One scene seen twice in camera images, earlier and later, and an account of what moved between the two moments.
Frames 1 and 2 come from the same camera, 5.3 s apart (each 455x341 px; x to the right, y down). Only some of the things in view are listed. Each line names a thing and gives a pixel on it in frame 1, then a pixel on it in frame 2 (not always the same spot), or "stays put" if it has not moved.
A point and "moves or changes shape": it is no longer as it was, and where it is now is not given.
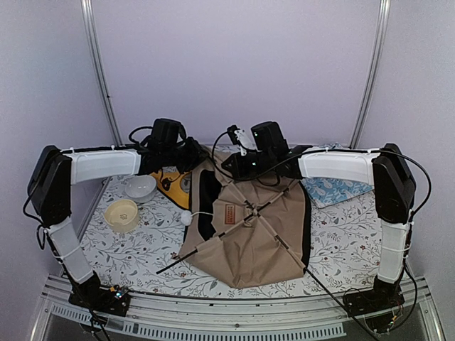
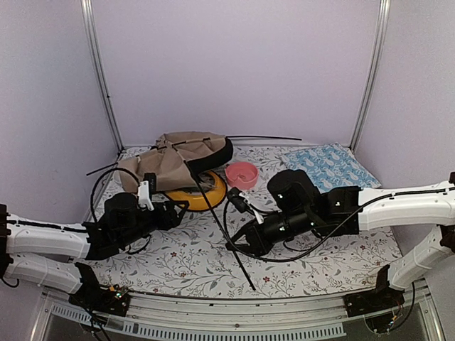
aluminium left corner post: [92, 38] stays put
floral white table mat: [136, 236] stays put
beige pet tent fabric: [246, 233] moves or changes shape
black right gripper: [237, 170] → [257, 244]
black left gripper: [197, 155] → [165, 224]
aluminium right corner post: [384, 10] stays put
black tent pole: [291, 251] → [217, 217]
